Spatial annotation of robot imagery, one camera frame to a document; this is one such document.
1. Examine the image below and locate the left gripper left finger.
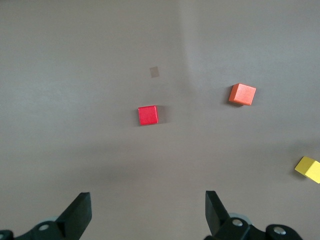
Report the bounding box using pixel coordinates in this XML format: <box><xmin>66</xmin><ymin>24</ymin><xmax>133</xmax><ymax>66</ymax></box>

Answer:
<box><xmin>0</xmin><ymin>191</ymin><xmax>93</xmax><ymax>240</ymax></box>

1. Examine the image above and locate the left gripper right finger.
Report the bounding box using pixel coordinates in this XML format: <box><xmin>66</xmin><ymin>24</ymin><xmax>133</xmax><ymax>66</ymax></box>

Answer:
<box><xmin>203</xmin><ymin>190</ymin><xmax>302</xmax><ymax>240</ymax></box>

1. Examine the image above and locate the red wooden block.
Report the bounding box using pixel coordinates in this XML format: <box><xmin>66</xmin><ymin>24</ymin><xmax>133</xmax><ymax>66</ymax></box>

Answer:
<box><xmin>137</xmin><ymin>104</ymin><xmax>160</xmax><ymax>127</ymax></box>

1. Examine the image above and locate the yellow wooden block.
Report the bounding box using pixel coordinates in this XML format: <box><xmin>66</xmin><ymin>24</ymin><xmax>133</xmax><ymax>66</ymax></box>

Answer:
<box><xmin>293</xmin><ymin>156</ymin><xmax>320</xmax><ymax>185</ymax></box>

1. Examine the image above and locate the orange wooden block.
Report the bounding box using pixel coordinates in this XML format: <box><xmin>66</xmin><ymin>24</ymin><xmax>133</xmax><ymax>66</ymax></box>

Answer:
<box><xmin>228</xmin><ymin>83</ymin><xmax>257</xmax><ymax>107</ymax></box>

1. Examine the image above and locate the small brown tape patch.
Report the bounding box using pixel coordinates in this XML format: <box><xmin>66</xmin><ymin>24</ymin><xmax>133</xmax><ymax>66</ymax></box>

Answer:
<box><xmin>149</xmin><ymin>66</ymin><xmax>161</xmax><ymax>79</ymax></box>

